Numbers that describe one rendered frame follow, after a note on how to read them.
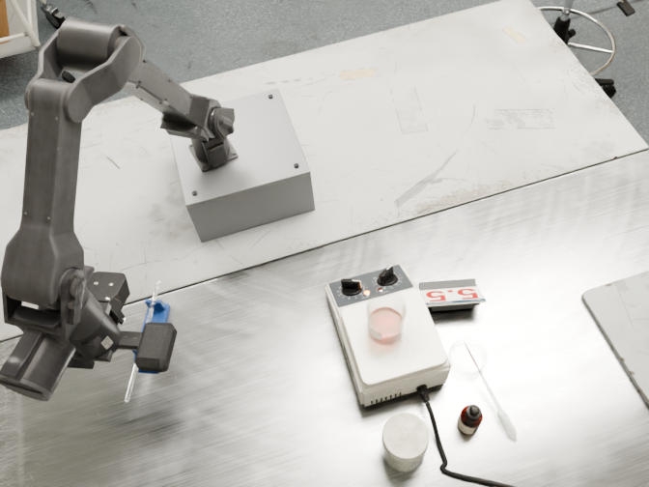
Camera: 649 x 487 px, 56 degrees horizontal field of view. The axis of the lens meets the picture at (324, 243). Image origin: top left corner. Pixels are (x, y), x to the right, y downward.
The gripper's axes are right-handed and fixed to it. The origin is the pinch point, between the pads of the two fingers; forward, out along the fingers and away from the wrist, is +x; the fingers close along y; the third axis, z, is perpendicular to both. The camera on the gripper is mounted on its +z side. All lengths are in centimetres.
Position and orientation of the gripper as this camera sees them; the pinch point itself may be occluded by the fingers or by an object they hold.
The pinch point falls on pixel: (115, 358)
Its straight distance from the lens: 88.4
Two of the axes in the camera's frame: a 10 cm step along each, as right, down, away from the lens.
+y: -9.9, -0.4, 1.0
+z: 0.9, -8.4, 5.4
